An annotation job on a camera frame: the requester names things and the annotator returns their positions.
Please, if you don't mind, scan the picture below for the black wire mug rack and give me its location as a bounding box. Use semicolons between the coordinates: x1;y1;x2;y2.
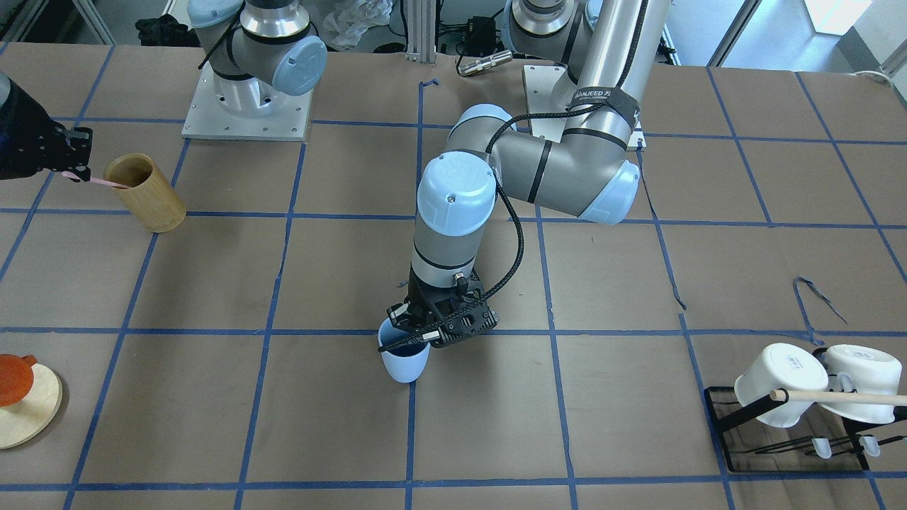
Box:
704;341;905;472

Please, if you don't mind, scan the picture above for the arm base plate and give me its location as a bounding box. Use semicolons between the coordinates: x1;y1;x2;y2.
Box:
522;64;646;149
181;64;313;142

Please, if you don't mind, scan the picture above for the wooden rack handle rod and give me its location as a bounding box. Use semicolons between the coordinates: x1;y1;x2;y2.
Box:
767;388;907;407

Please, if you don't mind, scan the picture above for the white mug near rack end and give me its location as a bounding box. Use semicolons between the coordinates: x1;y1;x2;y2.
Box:
734;343;829;406

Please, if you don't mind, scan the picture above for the white mug far rack side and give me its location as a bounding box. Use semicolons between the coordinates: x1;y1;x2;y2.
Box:
820;344;903;425

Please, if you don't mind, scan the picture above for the light blue plastic cup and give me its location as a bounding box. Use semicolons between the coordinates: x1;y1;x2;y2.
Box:
377;317;431;383

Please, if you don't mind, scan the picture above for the wooden mug tree stand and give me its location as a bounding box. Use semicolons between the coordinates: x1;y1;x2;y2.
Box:
1;363;64;449

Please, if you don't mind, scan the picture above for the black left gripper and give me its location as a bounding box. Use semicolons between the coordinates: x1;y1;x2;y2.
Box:
377;273;498;353

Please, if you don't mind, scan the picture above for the bamboo chopstick holder cup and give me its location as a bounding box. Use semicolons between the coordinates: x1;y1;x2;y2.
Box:
104;154;187;233

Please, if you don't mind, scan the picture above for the aluminium frame post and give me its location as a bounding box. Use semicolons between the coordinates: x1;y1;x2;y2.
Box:
400;0;438;65

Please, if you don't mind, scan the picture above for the orange red mug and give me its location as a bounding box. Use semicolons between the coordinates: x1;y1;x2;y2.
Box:
1;353;37;407

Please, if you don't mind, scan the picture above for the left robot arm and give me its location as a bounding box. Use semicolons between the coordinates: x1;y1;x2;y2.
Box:
379;1;670;352

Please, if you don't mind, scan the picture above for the pink chopstick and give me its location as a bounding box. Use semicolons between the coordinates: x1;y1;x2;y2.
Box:
61;171;132;190

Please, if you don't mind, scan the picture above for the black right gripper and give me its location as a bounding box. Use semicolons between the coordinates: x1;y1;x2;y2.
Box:
1;74;93;183

